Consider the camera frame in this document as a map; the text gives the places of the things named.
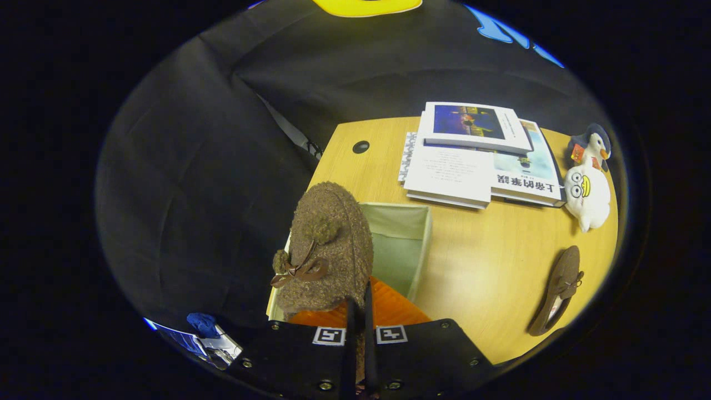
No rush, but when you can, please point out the brown fuzzy shoe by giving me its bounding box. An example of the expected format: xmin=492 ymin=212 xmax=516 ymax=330
xmin=271 ymin=182 xmax=374 ymax=322
xmin=528 ymin=246 xmax=585 ymax=337

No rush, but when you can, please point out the penguin plush toy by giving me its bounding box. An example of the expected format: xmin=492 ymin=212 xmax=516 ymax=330
xmin=567 ymin=123 xmax=612 ymax=173

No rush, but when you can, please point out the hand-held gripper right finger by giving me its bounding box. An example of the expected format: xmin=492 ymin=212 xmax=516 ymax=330
xmin=363 ymin=277 xmax=495 ymax=400

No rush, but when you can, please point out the pale blue cover book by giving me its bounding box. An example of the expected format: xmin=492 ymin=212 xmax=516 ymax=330
xmin=491 ymin=119 xmax=566 ymax=208

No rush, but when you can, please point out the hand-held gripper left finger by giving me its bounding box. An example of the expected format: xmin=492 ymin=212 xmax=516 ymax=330
xmin=225 ymin=297 xmax=358 ymax=400

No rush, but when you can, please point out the beige fabric storage box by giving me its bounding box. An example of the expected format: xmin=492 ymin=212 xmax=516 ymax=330
xmin=267 ymin=202 xmax=433 ymax=323

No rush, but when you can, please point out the white book with blue picture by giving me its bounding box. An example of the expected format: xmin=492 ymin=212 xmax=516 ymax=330
xmin=417 ymin=102 xmax=533 ymax=156

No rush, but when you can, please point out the blue and white device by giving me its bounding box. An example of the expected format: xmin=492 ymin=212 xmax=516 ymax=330
xmin=144 ymin=312 xmax=244 ymax=371

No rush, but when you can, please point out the white plush duck toy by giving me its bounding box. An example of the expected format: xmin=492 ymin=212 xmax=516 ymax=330
xmin=563 ymin=164 xmax=612 ymax=233

